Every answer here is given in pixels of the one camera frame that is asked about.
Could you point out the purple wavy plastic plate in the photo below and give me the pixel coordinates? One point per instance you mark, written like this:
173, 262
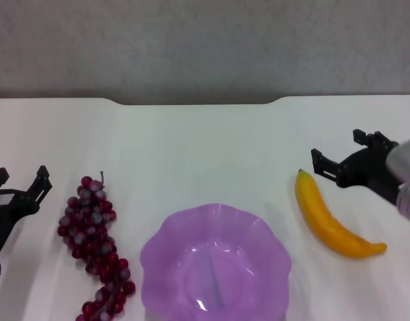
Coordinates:
198, 264

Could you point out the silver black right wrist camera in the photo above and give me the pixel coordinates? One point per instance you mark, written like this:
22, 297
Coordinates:
403, 160

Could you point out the yellow banana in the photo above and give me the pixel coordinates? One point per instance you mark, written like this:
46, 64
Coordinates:
321, 214

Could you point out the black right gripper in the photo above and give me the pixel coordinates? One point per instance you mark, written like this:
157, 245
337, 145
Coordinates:
368, 170

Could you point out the red grape bunch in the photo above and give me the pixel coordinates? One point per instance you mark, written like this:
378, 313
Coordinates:
91, 230

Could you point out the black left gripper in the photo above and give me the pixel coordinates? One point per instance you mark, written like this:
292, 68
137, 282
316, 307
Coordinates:
4, 217

